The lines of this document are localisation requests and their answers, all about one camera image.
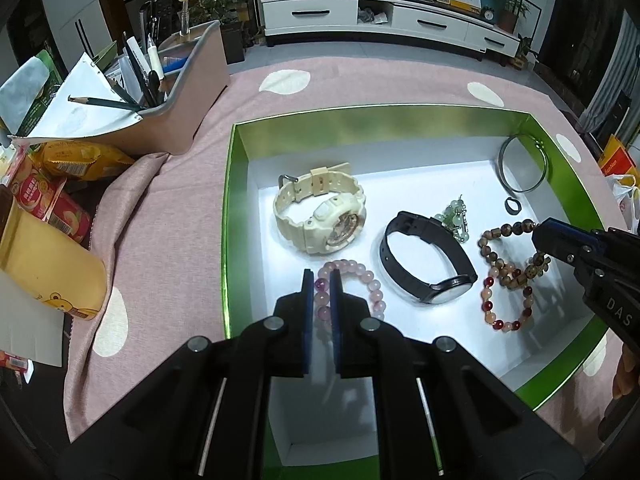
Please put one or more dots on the tall potted plant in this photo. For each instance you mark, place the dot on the tall potted plant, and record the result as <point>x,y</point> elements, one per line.
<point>511,10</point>

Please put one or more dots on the pink pen holder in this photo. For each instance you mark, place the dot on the pink pen holder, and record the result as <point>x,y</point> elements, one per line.
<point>185,110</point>

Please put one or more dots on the white paper sheet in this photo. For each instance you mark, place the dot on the white paper sheet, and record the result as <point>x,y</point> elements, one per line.
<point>70,115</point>

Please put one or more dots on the white marker pen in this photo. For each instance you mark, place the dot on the white marker pen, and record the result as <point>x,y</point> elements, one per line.
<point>154,57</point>

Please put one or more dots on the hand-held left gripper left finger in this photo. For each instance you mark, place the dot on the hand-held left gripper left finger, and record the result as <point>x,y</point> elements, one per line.
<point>308,320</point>

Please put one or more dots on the yellow snack bag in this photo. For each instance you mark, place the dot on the yellow snack bag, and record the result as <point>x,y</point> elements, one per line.
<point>75,157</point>

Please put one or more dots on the black wrist watch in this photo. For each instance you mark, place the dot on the black wrist watch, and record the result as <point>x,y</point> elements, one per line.
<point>400,270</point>

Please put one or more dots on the white plastic bag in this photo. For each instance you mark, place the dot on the white plastic bag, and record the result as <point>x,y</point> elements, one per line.
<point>630,197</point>

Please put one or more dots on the silver bangle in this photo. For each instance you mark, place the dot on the silver bangle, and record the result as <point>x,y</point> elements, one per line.
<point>500,165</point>

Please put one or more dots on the green cardboard box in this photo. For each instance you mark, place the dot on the green cardboard box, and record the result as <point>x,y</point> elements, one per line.
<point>350,130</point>

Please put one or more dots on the small potted plant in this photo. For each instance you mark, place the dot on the small potted plant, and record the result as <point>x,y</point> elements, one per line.
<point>522,52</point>

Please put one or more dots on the potted floor plant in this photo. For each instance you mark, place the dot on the potted floor plant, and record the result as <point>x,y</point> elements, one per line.
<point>225,10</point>

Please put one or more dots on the pink polka dot tablecloth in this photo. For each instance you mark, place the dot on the pink polka dot tablecloth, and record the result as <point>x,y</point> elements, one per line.
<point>200,170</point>

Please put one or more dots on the yellow paper bag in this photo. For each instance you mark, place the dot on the yellow paper bag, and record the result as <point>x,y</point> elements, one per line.
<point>617,160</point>

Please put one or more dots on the dark pencil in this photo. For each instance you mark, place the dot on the dark pencil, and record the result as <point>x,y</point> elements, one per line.
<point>100,102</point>

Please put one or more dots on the person's right hand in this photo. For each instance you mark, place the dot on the person's right hand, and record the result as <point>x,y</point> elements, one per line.
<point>626,372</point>

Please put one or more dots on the white cabinet doors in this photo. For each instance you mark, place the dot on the white cabinet doors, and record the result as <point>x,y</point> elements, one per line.
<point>75,15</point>

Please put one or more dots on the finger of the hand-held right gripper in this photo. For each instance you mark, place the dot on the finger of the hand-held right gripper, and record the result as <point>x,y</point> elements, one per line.
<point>557,235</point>

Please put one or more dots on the green jade pendant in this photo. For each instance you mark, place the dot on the green jade pendant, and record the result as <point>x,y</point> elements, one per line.
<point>452,217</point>

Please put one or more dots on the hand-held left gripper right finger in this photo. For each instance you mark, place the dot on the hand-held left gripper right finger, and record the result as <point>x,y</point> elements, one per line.
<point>336,320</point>

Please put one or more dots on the small alarm clock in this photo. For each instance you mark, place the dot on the small alarm clock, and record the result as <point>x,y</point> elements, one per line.
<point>489,14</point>

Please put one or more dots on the yellow bear cup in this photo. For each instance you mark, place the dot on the yellow bear cup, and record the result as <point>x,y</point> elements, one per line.
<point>45,265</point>

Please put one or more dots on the white television cabinet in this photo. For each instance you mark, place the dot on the white television cabinet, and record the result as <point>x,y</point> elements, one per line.
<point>310,12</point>

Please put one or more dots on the green white packet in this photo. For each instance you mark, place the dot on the green white packet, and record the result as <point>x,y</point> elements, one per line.
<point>27,85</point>

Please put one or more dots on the cream wrist watch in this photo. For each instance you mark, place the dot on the cream wrist watch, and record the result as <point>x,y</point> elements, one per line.
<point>300,220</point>

